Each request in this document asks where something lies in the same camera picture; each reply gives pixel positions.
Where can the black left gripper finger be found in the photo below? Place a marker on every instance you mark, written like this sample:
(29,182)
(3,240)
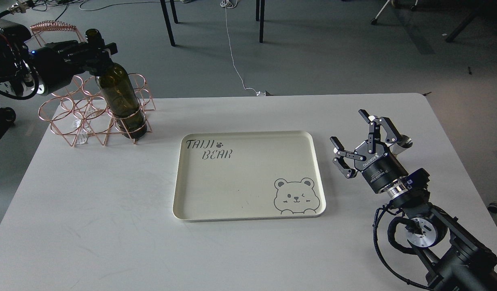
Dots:
(71,47)
(95,59)

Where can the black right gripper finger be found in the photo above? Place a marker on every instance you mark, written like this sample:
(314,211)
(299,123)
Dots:
(374,136)
(340,154)

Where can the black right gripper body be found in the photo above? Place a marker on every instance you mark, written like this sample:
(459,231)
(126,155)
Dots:
(379,169)

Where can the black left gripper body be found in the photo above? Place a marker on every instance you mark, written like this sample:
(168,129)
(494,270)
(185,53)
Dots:
(55,71)

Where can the dark green wine bottle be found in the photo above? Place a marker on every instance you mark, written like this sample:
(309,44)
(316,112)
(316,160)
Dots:
(117,90)

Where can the steel double jigger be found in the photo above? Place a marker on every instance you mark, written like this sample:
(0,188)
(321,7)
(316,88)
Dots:
(403,143)

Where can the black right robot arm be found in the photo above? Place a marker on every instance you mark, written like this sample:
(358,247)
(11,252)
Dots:
(454,258)

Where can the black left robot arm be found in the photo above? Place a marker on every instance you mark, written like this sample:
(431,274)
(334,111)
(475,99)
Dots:
(25,73)

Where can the black table leg left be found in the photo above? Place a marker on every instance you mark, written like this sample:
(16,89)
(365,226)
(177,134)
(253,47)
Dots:
(168,24)

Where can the black table leg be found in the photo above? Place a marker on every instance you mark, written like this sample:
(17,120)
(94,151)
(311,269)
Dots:
(168,24)
(260,18)

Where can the chair base with caster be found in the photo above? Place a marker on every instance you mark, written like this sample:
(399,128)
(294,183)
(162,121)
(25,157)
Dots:
(394,7)

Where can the cream bear serving tray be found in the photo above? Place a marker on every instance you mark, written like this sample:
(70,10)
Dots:
(248,175)

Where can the black table leg right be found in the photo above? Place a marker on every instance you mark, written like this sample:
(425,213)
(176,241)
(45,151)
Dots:
(260,18)

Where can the copper wire wine rack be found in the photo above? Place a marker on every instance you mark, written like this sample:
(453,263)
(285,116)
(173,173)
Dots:
(84,111)

